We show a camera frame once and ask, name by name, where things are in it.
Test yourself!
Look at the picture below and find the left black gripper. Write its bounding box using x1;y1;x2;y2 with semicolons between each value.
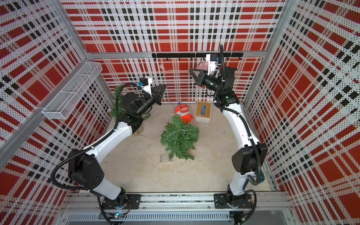
136;84;167;117

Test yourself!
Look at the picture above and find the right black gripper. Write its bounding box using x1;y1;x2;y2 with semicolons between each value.
190;68;223;94

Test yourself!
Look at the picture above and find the small christmas tree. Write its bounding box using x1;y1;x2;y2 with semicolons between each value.
160;115;200;160
113;82;152;133

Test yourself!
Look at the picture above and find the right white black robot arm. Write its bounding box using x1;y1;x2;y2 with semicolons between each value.
189;46;268;210

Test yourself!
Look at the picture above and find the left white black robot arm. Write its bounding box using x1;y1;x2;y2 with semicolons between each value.
51;82;167;209

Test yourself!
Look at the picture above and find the pink pig plush toy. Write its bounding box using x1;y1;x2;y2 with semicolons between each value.
196;61;209;74

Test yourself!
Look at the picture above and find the white wooden tissue box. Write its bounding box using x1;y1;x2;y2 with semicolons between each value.
195;101;212;123

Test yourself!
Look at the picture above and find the red shark plush toy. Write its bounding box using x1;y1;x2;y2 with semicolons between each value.
175;103;194;123

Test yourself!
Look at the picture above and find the green alarm clock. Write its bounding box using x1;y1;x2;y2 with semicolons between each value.
257;171;265;184

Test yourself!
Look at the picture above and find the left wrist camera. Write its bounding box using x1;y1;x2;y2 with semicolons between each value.
138;76;152;98

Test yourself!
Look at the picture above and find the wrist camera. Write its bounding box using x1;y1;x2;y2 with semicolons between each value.
138;76;152;98
205;53;219;77

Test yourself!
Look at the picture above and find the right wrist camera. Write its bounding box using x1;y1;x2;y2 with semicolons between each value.
205;53;219;77

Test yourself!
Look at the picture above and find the black hook rail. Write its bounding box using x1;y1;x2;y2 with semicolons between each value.
151;52;244;60

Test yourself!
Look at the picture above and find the white wire mesh shelf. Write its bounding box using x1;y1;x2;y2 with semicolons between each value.
42;61;102;120

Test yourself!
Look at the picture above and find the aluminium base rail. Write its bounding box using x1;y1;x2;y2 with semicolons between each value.
56;191;297;225

